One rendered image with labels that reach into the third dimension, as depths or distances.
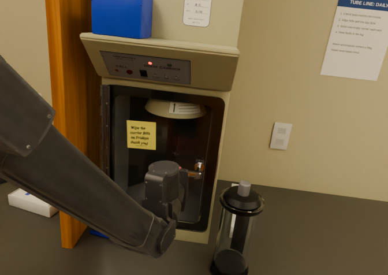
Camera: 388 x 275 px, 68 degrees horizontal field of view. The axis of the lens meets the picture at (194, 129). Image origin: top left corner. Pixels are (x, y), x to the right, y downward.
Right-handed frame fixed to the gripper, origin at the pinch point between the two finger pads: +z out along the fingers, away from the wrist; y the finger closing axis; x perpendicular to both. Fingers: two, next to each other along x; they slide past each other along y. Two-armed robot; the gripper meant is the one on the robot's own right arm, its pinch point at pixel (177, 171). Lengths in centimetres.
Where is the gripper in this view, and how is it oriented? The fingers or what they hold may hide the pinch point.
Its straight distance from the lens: 72.6
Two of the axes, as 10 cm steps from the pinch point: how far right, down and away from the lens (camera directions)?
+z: 0.8, -3.2, 9.4
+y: 1.0, -9.4, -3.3
